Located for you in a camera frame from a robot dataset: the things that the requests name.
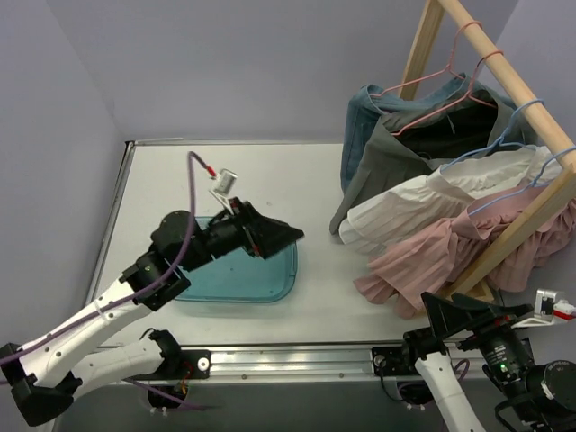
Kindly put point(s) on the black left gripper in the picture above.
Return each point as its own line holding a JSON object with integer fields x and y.
{"x": 250, "y": 229}

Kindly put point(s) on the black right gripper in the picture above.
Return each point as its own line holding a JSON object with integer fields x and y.
{"x": 488, "y": 322}

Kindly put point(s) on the pink pleated skirt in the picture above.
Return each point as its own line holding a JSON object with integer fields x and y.
{"x": 436, "y": 256}

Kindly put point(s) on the white pleated skirt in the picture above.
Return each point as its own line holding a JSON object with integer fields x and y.
{"x": 394, "y": 215}

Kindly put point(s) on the blue wire hanger front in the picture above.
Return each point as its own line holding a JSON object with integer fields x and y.
{"x": 553, "y": 159}

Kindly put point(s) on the blue wire hanger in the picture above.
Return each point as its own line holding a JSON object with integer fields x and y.
{"x": 553, "y": 159}
{"x": 499, "y": 141}

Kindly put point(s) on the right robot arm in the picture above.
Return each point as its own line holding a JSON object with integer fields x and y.
{"x": 541, "y": 395}

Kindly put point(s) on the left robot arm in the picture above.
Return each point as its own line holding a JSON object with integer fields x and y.
{"x": 48, "y": 374}

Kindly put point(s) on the grey pleated skirt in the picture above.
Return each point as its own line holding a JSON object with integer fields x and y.
{"x": 396, "y": 162}

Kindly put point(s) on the blue denim skirt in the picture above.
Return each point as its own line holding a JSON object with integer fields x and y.
{"x": 360, "y": 130}

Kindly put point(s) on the teal plastic bin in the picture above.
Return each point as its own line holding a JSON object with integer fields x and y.
{"x": 240, "y": 278}

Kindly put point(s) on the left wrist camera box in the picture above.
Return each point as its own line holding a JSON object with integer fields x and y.
{"x": 223, "y": 183}

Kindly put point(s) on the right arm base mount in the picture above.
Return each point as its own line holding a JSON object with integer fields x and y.
{"x": 393, "y": 361}

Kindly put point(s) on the aluminium front rail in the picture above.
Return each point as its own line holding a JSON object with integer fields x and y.
{"x": 300, "y": 363}

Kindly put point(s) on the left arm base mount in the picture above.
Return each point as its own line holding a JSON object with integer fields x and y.
{"x": 189, "y": 360}

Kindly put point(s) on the pink wire hanger rear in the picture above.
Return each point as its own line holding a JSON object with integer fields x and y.
{"x": 418, "y": 58}

